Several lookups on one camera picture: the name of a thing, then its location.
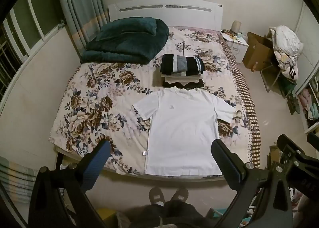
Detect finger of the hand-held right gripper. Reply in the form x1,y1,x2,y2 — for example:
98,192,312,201
307,132,319,149
277,134,306,166

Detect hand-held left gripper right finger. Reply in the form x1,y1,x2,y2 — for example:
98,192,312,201
211,139,293,228

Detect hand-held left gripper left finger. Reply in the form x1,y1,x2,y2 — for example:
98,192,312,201
29,140,111,228

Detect white t-shirt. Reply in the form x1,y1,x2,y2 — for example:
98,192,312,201
133,87,236,176

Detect white shelf with clothes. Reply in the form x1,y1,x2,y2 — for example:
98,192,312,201
294,73,319,134

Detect pile of white clothes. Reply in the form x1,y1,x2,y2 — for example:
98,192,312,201
270,25,304,80

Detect green patterned slippers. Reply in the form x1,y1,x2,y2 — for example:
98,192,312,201
287,92,301,116

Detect yellow box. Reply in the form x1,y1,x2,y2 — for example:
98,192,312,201
96,208,117,228

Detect person's right shoe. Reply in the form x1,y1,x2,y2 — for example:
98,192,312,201
172,188,189,203

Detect person's shoe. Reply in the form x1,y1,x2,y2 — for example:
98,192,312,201
172,188,189,203
149,187,165,205

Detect floral bed with white headboard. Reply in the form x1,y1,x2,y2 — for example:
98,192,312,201
49,26,246,176

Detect brown checkered bed skirt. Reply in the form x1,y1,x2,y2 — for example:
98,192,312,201
219,32,261,169

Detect person's left shoe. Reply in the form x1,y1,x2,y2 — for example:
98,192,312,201
149,187,165,205

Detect person's dark pants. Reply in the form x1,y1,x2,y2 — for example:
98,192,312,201
125,200,207,228

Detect striped folded bedding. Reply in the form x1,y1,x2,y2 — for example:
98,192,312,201
0,156,39,203

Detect brown cardboard box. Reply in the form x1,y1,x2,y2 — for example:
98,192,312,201
242,32,276,72

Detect white nightstand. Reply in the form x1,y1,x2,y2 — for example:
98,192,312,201
221,31,250,64

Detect dark green plush blanket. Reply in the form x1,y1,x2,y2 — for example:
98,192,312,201
80,17,170,65

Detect beige table lamp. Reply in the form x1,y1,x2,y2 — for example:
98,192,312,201
230,20,243,34

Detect white bed headboard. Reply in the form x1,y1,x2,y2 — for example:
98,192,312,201
108,0,224,31

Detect pale green curtain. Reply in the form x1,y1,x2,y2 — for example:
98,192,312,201
53,0,110,54

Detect metal frame chair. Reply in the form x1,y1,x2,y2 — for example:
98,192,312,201
260,64,296,95

